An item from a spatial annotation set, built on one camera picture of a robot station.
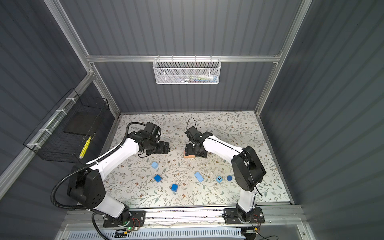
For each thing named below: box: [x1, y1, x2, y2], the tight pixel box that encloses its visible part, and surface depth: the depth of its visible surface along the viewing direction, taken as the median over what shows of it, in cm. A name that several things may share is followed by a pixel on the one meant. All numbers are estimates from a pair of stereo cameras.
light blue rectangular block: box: [194, 171, 204, 183], surface depth 88 cm
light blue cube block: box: [151, 161, 158, 169], surface depth 93 cm
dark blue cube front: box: [170, 184, 179, 192], surface depth 84 cm
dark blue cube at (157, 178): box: [154, 174, 162, 183], surface depth 88 cm
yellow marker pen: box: [79, 136, 92, 159], surface depth 70 cm
